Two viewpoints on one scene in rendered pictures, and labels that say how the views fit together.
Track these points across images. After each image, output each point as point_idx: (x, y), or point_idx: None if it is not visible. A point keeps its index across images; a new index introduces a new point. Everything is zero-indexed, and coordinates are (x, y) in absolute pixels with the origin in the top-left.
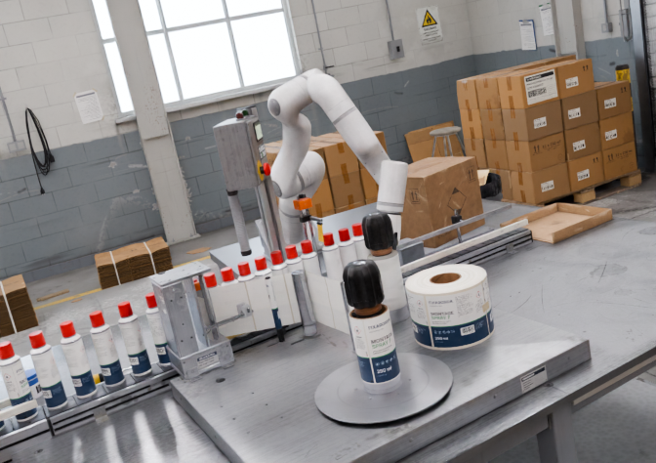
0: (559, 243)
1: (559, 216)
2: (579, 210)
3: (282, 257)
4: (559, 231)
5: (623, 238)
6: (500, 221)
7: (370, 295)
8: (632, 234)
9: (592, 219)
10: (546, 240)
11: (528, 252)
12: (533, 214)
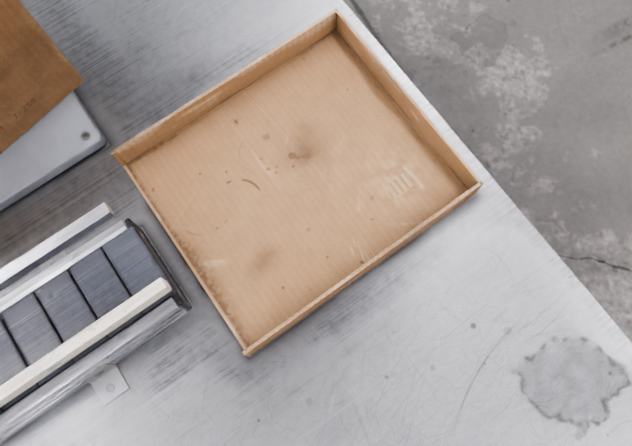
0: (266, 365)
1: (329, 86)
2: (392, 90)
3: None
4: (274, 334)
5: (460, 417)
6: (150, 30)
7: None
8: (494, 390)
9: (402, 242)
10: (231, 323)
11: (155, 407)
12: (244, 76)
